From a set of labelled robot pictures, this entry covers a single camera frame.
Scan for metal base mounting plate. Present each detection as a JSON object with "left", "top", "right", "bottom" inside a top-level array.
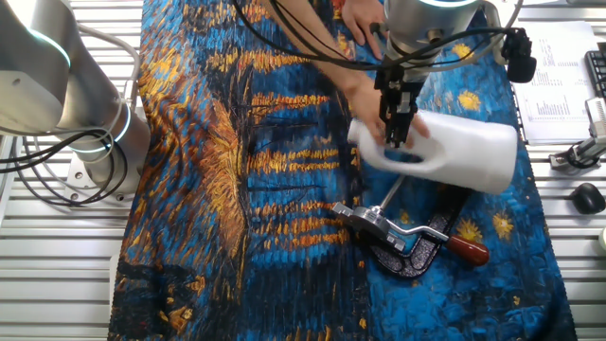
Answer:
[{"left": 63, "top": 153, "right": 136, "bottom": 204}]

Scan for starry night painted cloth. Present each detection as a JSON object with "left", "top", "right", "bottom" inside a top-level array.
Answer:
[{"left": 107, "top": 0, "right": 579, "bottom": 341}]

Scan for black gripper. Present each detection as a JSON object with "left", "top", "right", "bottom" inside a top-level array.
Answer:
[{"left": 372, "top": 63, "right": 426, "bottom": 148}]

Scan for black computer mouse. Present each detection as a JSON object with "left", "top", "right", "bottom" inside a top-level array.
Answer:
[{"left": 565, "top": 182, "right": 606, "bottom": 215}]

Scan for grey base cable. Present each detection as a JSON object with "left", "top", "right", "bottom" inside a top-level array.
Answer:
[{"left": 75, "top": 23, "right": 142, "bottom": 113}]

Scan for bare right hand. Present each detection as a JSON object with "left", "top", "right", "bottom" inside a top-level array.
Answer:
[{"left": 348, "top": 78, "right": 431, "bottom": 149}]

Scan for black cable connector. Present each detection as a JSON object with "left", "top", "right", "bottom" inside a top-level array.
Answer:
[{"left": 500, "top": 27, "right": 539, "bottom": 84}]

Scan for black keyboard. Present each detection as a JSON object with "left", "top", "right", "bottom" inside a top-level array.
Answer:
[{"left": 584, "top": 49, "right": 606, "bottom": 100}]

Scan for bare left hand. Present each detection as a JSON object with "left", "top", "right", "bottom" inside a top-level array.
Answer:
[{"left": 341, "top": 0, "right": 387, "bottom": 61}]

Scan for white plastic jug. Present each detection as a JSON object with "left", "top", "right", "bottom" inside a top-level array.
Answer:
[{"left": 348, "top": 109, "right": 519, "bottom": 195}]

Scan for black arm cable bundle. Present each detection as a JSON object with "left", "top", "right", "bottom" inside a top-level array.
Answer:
[{"left": 231, "top": 0, "right": 517, "bottom": 72}]

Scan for metal lever with red handle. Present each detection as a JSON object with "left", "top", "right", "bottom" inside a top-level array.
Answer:
[{"left": 330, "top": 201, "right": 491, "bottom": 267}]

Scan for black base cables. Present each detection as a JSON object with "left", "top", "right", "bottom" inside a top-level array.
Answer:
[{"left": 0, "top": 130, "right": 129, "bottom": 208}]

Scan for printed paper sheet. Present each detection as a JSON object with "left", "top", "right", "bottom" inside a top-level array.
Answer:
[{"left": 510, "top": 21, "right": 602, "bottom": 146}]

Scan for thin metal rod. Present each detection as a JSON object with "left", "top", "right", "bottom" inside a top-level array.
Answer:
[{"left": 378, "top": 174, "right": 407, "bottom": 212}]

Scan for bare forearm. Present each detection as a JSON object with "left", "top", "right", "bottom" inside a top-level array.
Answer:
[{"left": 262, "top": 0, "right": 365, "bottom": 96}]

